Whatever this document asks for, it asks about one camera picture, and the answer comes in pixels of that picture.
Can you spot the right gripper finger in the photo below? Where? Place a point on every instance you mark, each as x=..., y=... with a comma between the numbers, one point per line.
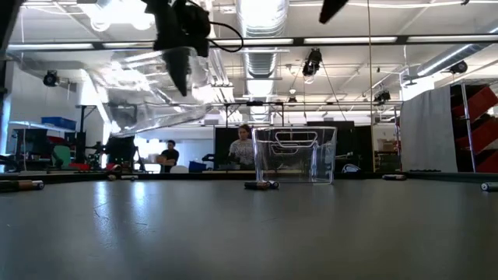
x=330, y=9

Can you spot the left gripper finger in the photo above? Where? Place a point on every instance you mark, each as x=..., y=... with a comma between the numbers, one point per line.
x=178, y=70

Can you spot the clear plastic bin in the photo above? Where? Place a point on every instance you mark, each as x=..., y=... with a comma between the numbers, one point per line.
x=272, y=163
x=136, y=78

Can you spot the white ceiling pipe bundle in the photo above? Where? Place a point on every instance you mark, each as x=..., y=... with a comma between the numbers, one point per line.
x=223, y=74

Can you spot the black hanging spotlight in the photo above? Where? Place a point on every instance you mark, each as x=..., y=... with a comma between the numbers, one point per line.
x=312, y=62
x=459, y=67
x=50, y=79
x=382, y=96

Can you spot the person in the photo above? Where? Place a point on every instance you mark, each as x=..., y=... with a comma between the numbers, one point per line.
x=118, y=151
x=169, y=155
x=241, y=149

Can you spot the blue plastic crate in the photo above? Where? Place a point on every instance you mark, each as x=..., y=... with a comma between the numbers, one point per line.
x=58, y=123

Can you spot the green chair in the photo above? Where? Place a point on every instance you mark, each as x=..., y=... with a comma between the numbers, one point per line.
x=62, y=155

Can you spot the cardboard box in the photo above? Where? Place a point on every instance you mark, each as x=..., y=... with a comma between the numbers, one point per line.
x=385, y=144

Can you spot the light fabric curtain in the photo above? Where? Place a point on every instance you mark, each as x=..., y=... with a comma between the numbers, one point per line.
x=428, y=128

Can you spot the white shelf table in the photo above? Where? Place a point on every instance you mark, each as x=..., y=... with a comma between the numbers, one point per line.
x=31, y=125

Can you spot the white rounded object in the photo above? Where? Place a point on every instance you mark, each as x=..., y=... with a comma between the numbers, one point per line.
x=351, y=168

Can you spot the red shelf rack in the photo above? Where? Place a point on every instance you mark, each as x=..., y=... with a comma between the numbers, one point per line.
x=482, y=132

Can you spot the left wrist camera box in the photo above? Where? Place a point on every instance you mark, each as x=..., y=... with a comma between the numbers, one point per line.
x=196, y=19

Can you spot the silver ribbed air duct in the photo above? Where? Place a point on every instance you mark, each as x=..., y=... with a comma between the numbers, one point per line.
x=261, y=23

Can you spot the black overhead frame bar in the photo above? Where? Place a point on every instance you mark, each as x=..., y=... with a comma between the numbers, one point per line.
x=402, y=39

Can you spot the silver smooth air duct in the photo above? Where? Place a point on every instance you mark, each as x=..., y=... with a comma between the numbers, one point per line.
x=447, y=58

